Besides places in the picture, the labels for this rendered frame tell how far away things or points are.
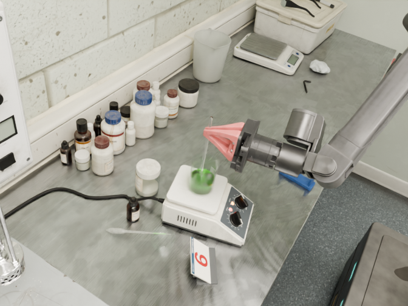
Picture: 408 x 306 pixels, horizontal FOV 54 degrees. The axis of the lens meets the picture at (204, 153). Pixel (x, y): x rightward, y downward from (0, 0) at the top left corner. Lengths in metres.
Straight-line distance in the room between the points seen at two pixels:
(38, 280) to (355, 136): 0.66
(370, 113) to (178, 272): 0.50
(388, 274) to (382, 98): 0.91
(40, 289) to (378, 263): 1.15
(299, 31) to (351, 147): 1.09
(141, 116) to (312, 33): 0.91
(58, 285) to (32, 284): 0.05
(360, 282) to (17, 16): 1.28
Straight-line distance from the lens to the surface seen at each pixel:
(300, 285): 1.88
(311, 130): 0.79
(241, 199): 0.97
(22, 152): 0.51
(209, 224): 0.92
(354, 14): 2.14
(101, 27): 1.14
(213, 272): 0.90
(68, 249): 0.93
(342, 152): 0.76
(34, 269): 0.90
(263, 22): 1.86
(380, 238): 1.70
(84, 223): 0.97
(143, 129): 1.15
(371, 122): 0.78
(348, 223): 2.21
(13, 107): 0.47
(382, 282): 1.57
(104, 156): 1.02
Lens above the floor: 1.51
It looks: 41 degrees down
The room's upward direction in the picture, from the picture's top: 11 degrees clockwise
